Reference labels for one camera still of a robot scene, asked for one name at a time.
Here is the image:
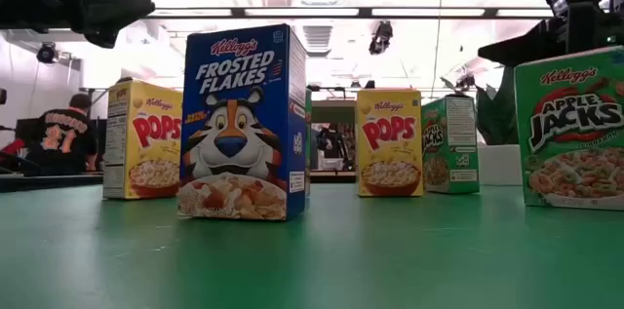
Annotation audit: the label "black aluminium table frame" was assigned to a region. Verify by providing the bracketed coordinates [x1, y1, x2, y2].
[0, 174, 104, 194]

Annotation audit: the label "green table mat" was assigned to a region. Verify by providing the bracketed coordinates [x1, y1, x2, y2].
[0, 182, 624, 309]

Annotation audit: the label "black overhead camera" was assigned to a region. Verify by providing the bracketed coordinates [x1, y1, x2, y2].
[368, 19, 394, 56]

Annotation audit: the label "black ceiling spotlight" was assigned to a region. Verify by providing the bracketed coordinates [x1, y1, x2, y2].
[36, 41, 59, 65]

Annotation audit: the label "black overhead light bar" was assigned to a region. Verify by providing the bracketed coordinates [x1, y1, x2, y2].
[145, 5, 555, 19]

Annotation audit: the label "person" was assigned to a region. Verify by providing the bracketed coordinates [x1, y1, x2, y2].
[21, 93, 98, 177]

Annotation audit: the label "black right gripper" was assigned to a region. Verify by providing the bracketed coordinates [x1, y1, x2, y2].
[477, 0, 624, 67]

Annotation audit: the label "green snake plant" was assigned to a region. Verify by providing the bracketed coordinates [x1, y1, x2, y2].
[441, 65, 519, 147]

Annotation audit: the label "yellow Corn Pops cereal box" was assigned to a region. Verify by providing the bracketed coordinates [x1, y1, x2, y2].
[101, 79, 184, 201]
[356, 88, 424, 198]

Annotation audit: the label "blue Frosted Flakes cereal box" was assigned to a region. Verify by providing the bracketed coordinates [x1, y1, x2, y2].
[175, 23, 307, 222]

